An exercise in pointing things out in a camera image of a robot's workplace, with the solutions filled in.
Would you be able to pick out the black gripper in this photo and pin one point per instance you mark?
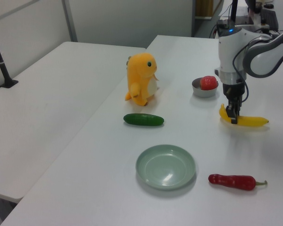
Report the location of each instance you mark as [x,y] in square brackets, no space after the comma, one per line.
[233,93]

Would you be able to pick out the yellow toy banana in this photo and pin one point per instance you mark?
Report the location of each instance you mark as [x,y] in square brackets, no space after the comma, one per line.
[252,121]

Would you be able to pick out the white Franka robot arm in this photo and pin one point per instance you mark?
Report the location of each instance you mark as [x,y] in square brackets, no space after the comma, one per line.
[228,54]

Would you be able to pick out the pale green plastic plate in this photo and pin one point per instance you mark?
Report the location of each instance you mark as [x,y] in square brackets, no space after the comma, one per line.
[165,167]

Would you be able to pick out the grey metal bowl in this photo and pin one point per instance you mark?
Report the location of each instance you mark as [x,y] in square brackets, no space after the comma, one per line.
[204,93]

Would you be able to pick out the red toy chili pepper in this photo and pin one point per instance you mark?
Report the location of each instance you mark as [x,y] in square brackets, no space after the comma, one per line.
[233,181]

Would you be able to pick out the green toy cucumber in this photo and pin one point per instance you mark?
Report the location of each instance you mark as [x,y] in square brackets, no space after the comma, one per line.
[143,119]

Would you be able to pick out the orange plush dinosaur toy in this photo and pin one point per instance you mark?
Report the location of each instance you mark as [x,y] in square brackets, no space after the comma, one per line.
[139,77]

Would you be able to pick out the black keyboard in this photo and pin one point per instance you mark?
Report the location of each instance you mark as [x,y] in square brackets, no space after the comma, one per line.
[270,18]

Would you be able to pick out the black thin upright pole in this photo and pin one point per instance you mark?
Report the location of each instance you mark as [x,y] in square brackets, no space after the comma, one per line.
[234,10]

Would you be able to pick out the white side table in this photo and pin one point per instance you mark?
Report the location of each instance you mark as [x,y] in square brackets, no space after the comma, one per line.
[37,113]

